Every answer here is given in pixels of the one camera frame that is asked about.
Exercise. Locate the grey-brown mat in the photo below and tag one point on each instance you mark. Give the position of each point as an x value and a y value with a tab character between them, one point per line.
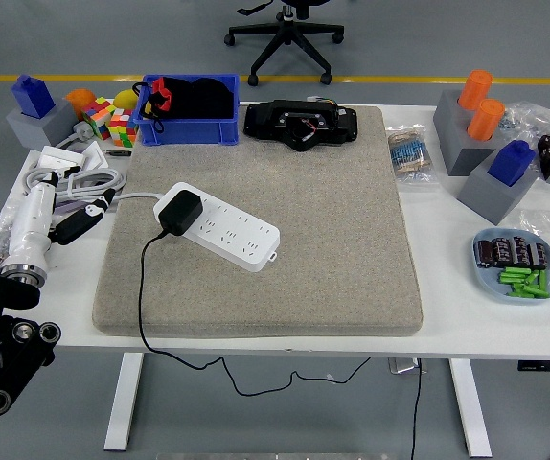
304	239

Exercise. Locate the flat clear plastic bag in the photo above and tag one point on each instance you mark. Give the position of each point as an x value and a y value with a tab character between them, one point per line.
548	221

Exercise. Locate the blue house-shaped block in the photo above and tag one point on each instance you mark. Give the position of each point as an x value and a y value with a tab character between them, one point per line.
33	97
510	164

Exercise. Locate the orange round fruit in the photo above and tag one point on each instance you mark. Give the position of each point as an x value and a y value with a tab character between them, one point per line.
81	98

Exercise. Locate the clear bag of metal nuts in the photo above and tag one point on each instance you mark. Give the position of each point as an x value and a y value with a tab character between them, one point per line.
2	225

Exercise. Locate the black office chair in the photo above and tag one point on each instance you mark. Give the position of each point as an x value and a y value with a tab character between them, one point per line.
284	29

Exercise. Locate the black electronic module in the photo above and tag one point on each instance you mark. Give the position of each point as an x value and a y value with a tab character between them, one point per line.
270	120

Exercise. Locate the white table leg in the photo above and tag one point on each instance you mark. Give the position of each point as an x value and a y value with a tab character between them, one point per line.
471	412
126	407

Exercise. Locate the orange cylinder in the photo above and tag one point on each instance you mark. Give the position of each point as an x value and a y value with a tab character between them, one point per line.
475	90
485	119

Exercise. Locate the small black usb stick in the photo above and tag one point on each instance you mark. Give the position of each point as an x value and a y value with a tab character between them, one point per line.
118	153

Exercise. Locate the crumpled clear plastic bags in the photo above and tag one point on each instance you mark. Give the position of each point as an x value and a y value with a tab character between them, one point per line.
529	119

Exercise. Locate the black pouch with red trim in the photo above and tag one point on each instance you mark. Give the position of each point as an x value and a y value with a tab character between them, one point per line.
203	100

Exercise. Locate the small white box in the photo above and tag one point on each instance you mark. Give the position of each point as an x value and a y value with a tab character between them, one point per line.
57	158

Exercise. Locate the black plug adapter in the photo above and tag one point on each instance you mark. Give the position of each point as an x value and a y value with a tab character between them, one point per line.
181	211

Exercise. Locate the light blue plate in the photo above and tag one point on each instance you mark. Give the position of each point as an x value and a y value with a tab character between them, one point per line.
490	286

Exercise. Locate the black table control panel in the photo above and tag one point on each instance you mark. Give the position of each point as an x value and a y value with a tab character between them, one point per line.
548	365

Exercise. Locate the grey wall plug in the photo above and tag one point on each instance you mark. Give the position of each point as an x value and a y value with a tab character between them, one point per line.
83	131

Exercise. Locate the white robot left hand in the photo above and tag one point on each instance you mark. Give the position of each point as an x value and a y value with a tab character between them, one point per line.
30	225

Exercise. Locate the metal bracket under table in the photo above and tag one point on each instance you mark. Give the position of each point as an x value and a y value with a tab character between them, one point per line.
404	365

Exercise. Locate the grey single-slot holder block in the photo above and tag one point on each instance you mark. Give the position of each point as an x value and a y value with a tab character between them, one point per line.
490	195
54	128

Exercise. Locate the clear bag of resistors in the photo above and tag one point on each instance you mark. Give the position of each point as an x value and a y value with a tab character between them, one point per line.
409	155

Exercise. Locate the white power strip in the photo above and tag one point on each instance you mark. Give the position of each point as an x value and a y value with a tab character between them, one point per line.
241	235

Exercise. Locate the blue plastic bin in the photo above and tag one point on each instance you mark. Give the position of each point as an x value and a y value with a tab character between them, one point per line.
189	134

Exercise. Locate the grey two-slot holder block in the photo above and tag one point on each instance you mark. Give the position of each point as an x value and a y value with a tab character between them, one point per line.
466	159

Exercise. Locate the green battery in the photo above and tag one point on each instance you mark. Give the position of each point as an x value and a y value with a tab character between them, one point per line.
542	280
536	292
513	270
530	278
511	278
519	295

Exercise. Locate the colourful puzzle cube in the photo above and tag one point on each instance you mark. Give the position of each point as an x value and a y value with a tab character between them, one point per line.
122	128
96	116

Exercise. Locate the yellow round fruit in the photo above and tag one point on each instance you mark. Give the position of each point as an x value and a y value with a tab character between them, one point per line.
125	99

